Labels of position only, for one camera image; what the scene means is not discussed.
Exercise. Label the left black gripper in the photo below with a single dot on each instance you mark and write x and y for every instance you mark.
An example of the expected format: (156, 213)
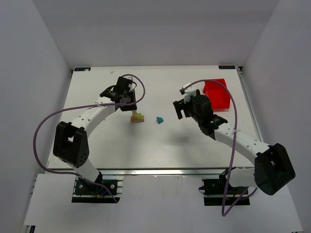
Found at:
(129, 107)

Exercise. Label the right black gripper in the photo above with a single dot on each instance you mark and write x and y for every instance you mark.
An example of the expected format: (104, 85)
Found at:
(182, 107)

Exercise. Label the teal wooden triangle block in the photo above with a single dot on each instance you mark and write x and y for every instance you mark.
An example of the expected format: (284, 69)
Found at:
(159, 120)

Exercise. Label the long natural wooden block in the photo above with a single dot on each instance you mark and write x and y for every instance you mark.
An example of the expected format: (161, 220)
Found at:
(137, 120)

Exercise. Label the red plastic bin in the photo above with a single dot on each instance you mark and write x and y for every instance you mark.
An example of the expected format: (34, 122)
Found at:
(218, 96)

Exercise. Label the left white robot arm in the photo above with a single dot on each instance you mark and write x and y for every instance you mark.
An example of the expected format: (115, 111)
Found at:
(71, 138)

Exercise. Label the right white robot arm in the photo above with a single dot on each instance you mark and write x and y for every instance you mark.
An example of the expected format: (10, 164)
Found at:
(272, 168)

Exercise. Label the blue label sticker left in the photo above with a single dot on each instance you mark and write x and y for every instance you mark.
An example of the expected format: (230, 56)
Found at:
(78, 69)

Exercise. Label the blue label sticker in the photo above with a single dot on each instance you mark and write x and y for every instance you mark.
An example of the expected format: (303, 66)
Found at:
(78, 69)
(226, 67)

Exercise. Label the blue label sticker right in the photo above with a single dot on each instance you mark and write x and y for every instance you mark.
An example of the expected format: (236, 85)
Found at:
(226, 67)

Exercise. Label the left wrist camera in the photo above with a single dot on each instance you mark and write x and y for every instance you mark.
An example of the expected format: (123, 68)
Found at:
(132, 84)

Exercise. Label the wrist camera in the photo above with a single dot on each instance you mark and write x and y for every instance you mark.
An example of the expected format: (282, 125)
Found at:
(132, 84)
(188, 91)

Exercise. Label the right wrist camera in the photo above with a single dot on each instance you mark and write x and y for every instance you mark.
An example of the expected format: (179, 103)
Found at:
(188, 91)

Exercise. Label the aluminium table frame rail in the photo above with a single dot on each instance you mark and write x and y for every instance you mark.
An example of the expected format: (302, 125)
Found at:
(163, 171)

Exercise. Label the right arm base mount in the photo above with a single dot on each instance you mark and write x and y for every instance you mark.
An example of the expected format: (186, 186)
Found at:
(213, 191)

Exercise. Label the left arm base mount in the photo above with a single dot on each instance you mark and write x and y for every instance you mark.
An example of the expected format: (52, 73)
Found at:
(84, 192)

